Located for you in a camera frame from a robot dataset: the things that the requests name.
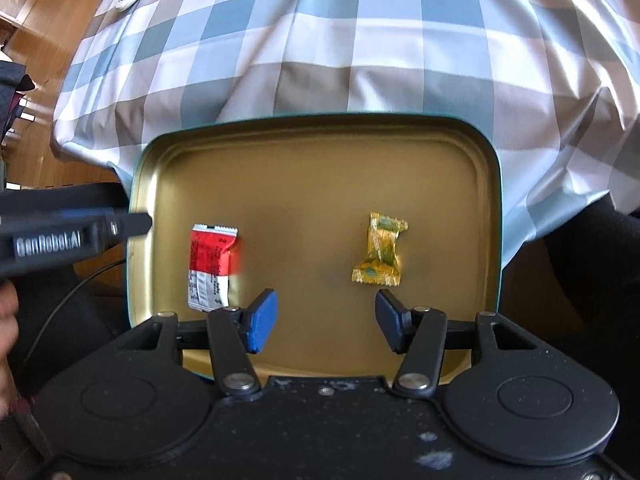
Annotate person's left hand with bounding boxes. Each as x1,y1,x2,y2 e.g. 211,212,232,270
0,280,22,417

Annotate black cable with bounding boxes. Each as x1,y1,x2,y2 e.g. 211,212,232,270
20,257,129,363

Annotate red and white snack packet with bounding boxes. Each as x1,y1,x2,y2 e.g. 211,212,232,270
186,223,242,314

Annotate person's black pants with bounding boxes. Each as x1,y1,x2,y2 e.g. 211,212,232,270
10,192,640,461

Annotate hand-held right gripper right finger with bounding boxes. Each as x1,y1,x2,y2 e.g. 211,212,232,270
374,288,539,397

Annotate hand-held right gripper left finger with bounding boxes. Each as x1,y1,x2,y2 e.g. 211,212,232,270
120,287,279,397

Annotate gold metal tin tray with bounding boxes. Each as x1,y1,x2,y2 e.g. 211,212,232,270
125,112,503,378

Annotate yellow candy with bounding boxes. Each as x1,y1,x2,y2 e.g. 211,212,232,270
351,212,409,287

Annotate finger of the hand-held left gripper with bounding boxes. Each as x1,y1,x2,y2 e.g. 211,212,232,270
113,212,153,242

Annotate dark bag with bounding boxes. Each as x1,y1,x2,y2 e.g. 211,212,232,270
0,60,37,133

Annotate blue grey checked tablecloth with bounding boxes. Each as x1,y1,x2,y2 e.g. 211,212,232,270
50,0,640,267

